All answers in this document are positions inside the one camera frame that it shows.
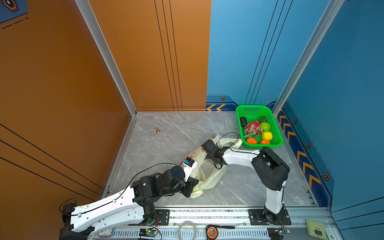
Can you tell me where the orange mandarin fruit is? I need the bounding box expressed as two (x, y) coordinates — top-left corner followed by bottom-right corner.
(246, 137), (258, 145)

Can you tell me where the dark purple black fruit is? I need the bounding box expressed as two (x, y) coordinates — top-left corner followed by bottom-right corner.
(240, 117), (248, 128)

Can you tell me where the pink dragon fruit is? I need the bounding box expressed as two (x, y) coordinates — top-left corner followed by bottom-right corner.
(244, 120), (263, 138)

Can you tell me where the orange persimmon with stem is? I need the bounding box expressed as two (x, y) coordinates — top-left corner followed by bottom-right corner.
(260, 139), (271, 145)

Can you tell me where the green plastic mesh basket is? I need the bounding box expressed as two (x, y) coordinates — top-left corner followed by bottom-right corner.
(236, 105), (284, 149)

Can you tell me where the yellow lemon fruit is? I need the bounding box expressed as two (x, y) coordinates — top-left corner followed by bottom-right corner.
(262, 131), (274, 141)

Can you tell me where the green lime fruit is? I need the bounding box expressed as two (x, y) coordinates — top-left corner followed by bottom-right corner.
(260, 122), (271, 132)

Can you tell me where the green avocado fruit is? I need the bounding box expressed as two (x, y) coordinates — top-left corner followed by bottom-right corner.
(259, 116), (267, 124)

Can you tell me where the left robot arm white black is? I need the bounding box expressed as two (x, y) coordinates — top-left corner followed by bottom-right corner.
(59, 166), (199, 240)

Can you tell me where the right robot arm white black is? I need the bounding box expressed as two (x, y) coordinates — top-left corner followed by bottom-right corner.
(202, 140), (292, 226)

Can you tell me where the green circuit board left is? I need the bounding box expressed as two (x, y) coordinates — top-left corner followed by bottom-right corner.
(138, 228), (160, 240)

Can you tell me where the green circuit board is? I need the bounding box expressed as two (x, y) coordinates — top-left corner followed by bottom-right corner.
(267, 228), (291, 240)
(138, 228), (160, 240)

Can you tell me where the orange black tape measure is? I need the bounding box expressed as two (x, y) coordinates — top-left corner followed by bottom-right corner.
(205, 225), (236, 240)

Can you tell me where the small white alarm clock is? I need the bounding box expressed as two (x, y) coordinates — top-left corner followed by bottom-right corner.
(98, 229), (113, 238)

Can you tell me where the green circuit board right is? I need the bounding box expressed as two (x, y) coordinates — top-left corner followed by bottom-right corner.
(267, 228), (291, 240)

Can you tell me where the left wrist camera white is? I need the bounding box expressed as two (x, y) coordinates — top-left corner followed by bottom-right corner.
(180, 157), (197, 182)

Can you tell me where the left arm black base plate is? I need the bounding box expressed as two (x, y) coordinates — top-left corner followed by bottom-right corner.
(152, 209), (170, 226)

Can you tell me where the coiled white cable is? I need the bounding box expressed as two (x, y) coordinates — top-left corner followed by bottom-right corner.
(177, 220), (198, 240)

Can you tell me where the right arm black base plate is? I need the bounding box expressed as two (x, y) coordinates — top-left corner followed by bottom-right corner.
(248, 208), (292, 226)

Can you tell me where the light green switch box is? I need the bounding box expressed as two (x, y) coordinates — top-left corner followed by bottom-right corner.
(306, 219), (328, 240)

